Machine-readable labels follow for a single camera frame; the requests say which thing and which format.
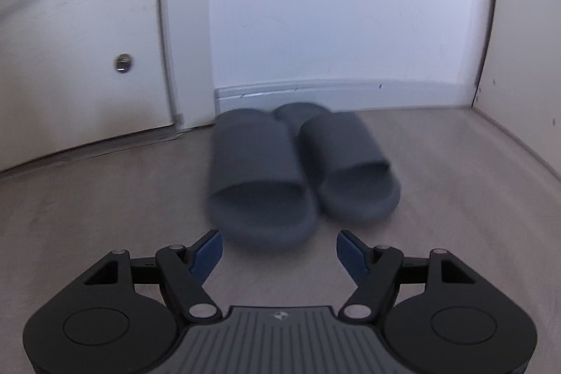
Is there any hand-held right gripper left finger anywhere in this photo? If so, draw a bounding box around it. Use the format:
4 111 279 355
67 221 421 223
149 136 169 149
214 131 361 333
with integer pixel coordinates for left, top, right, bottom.
82 229 223 321

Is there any white cabinet side panel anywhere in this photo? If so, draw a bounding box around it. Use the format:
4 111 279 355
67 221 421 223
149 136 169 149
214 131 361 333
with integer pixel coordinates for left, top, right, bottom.
471 0 561 182

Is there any long white baseboard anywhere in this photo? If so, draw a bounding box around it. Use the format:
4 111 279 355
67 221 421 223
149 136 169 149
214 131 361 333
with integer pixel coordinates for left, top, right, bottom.
214 80 476 115

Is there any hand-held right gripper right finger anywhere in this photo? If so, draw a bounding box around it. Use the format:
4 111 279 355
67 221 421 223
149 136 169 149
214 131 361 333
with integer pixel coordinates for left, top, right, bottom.
336 229 477 321

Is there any grey slide sandal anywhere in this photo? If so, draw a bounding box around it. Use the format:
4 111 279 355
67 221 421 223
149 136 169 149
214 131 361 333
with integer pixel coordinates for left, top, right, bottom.
274 102 401 226
205 109 319 250

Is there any white panelled door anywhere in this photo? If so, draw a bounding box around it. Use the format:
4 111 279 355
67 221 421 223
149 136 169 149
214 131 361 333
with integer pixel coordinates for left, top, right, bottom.
0 0 178 173

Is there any door threshold strip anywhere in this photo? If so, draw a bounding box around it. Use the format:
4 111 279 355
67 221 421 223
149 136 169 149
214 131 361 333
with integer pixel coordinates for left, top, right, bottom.
0 123 211 177

